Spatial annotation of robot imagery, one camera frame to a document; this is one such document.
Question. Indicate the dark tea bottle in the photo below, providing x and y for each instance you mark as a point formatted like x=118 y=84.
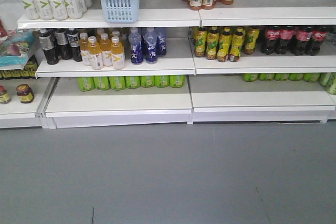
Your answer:
x=73 y=38
x=63 y=44
x=47 y=42

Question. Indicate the red lid sauce jar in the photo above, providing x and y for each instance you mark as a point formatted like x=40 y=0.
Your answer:
x=5 y=98
x=25 y=93

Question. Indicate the blue sports drink bottle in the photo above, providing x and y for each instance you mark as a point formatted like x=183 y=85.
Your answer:
x=135 y=41
x=161 y=41
x=150 y=38

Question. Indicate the white supermarket shelf unit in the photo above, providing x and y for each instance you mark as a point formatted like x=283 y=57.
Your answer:
x=213 y=93

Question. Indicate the yellow lemon tea bottle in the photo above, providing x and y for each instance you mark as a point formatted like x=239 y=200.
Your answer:
x=250 y=39
x=200 y=41
x=212 y=42
x=237 y=42
x=224 y=44

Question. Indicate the black cola plastic bottle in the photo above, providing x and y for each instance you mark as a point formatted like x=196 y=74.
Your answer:
x=314 y=45
x=286 y=34
x=272 y=33
x=303 y=35

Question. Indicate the orange vitamin drink bottle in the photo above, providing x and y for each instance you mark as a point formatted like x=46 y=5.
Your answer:
x=118 y=56
x=83 y=42
x=105 y=45
x=95 y=53

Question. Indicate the teal snack bag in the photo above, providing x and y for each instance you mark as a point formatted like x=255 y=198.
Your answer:
x=15 y=50

